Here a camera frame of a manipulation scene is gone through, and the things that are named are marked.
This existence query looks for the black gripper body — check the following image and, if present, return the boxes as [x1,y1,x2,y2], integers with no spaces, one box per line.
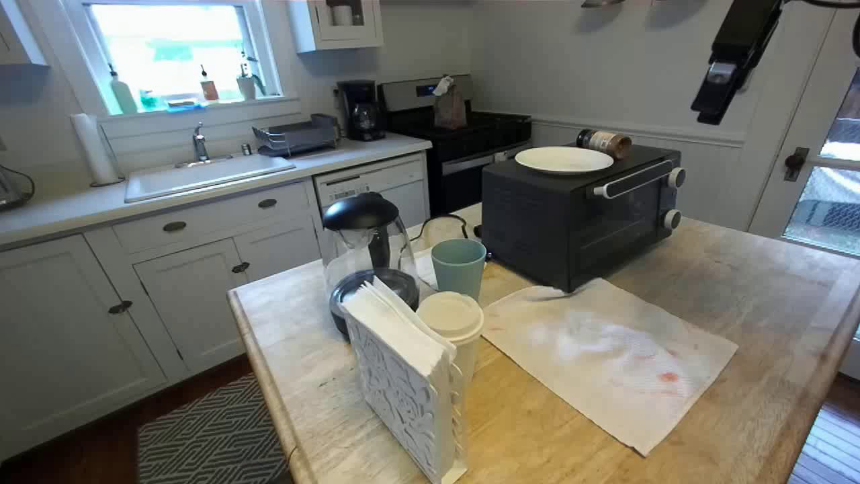
[709,0,791,78]

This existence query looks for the brown spice bottle white label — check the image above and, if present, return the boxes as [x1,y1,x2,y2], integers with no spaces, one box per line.
[574,127,635,162]

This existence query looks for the green soap bottle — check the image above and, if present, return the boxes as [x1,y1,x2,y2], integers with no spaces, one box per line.
[104,62,139,117]

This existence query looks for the white door with windows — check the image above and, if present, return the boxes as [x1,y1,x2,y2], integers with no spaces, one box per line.
[746,0,860,263]

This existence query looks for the dark door lock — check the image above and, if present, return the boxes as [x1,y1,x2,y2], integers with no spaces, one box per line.
[781,144,811,185]

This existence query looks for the white round plate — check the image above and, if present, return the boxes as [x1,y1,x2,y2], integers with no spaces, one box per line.
[511,143,617,178]

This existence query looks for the black toaster oven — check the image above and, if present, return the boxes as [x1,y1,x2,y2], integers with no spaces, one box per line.
[478,143,689,295]

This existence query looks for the wooden top kitchen island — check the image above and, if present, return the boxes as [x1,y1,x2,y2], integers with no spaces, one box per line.
[225,202,860,484]

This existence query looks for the black steel stove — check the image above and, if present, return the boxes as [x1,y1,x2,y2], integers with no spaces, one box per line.
[379,74,535,221]

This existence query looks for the brown paper bag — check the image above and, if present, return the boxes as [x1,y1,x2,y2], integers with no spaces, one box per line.
[429,72,469,132]

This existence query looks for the white stained placemat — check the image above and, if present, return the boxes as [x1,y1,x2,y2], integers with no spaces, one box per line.
[480,275,740,459]

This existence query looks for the teal plastic cup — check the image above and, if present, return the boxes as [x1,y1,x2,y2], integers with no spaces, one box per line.
[429,236,488,303]

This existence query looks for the white cup with lid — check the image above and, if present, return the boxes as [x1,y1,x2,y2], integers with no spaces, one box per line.
[416,291,486,425]

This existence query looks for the white dishwasher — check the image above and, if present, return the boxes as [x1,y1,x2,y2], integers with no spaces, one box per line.
[311,151,433,232]

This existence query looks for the black coffee maker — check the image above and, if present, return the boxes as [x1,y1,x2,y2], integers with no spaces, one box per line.
[334,78,388,144]

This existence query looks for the glass pitcher black lid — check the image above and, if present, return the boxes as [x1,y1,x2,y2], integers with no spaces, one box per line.
[320,189,424,343]

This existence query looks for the grey dish rack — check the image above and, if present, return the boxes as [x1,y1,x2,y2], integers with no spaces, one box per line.
[250,112,343,159]

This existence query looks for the white napkin holder with napkins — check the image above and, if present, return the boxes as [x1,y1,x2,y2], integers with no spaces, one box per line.
[339,277,469,484]

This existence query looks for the white vase with plant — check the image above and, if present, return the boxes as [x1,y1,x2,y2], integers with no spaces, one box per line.
[233,50,268,101]

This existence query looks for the white kitchen sink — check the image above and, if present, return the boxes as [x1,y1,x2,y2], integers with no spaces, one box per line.
[121,152,296,203]

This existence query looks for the chrome faucet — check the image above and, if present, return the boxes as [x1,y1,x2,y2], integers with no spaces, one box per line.
[182,120,218,170]

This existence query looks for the grey patterned floor rug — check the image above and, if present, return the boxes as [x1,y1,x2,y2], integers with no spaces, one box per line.
[134,373,292,484]

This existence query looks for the white paper towel roll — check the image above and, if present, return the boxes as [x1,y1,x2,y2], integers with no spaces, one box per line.
[68,111,123,189]

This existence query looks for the white base cabinets with counter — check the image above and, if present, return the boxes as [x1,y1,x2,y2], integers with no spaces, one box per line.
[0,132,433,466]

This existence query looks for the white wall cabinet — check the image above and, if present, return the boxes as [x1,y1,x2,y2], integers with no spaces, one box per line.
[287,0,388,54]

